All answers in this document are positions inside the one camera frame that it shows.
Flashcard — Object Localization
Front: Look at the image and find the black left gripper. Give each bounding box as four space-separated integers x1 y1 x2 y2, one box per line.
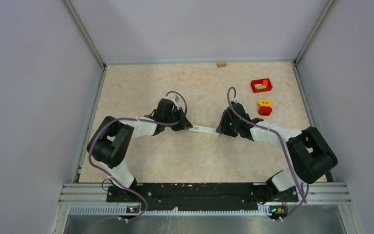
165 108 192 132

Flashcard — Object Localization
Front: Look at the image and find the long white remote control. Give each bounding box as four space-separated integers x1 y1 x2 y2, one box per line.
188 125 220 136

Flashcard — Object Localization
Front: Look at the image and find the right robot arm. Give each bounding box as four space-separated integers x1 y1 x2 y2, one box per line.
216 102 338 201

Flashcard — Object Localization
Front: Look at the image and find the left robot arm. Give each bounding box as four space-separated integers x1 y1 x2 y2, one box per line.
87 98 193 202

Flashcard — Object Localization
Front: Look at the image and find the red block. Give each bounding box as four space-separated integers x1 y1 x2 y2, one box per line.
258 106 273 116

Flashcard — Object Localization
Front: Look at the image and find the yellow block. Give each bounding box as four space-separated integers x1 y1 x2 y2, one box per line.
258 99 272 108

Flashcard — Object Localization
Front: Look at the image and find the red bin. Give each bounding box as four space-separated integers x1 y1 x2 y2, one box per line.
250 78 273 93

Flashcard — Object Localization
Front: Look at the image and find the small wooden block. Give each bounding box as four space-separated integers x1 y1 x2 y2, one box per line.
217 61 227 68

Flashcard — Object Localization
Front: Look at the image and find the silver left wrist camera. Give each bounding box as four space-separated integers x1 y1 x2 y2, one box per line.
165 93 180 104

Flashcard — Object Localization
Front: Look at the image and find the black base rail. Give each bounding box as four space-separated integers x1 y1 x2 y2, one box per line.
106 182 299 212

